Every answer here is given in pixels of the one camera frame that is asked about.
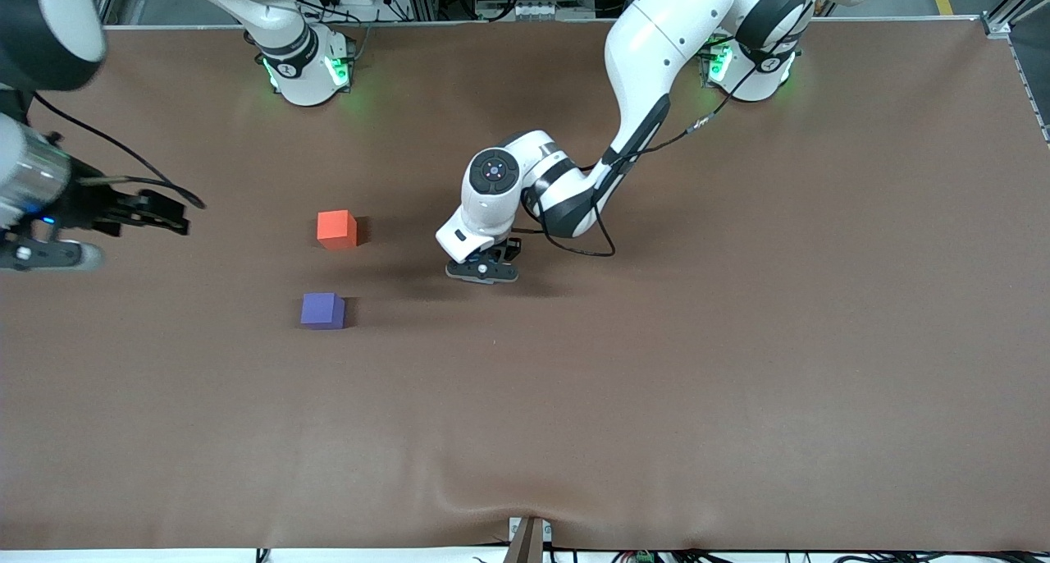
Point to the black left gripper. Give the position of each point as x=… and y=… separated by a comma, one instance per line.
x=509, y=249

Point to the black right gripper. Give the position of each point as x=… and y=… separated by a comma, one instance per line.
x=92, y=204

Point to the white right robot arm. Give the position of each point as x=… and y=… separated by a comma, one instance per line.
x=295, y=70

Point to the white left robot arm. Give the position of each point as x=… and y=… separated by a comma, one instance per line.
x=656, y=46

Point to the orange block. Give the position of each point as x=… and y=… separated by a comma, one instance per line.
x=336, y=230

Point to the purple block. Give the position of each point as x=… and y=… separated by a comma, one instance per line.
x=321, y=311

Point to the white terminal block row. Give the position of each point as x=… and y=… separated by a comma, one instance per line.
x=533, y=10

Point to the brown table mat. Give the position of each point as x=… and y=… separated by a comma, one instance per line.
x=656, y=399

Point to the aluminium frame profile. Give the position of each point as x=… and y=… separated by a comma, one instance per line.
x=1005, y=17

